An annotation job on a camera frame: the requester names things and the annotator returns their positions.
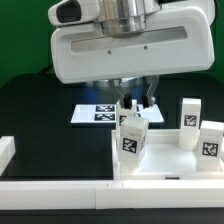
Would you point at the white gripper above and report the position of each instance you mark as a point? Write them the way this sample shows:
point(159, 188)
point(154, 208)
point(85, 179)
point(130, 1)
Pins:
point(113, 39)

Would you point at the white square table top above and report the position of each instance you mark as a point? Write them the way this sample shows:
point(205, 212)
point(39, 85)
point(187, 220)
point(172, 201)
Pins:
point(163, 160)

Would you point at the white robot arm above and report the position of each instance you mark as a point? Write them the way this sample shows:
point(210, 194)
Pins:
point(115, 39)

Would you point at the white paper with tags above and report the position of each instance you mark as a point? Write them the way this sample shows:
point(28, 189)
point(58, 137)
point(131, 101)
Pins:
point(106, 113)

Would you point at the white front obstacle bar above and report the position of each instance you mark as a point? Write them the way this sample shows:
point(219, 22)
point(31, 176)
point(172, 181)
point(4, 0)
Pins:
point(46, 195)

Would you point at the white left obstacle block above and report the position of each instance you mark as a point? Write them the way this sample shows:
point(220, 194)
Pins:
point(7, 151)

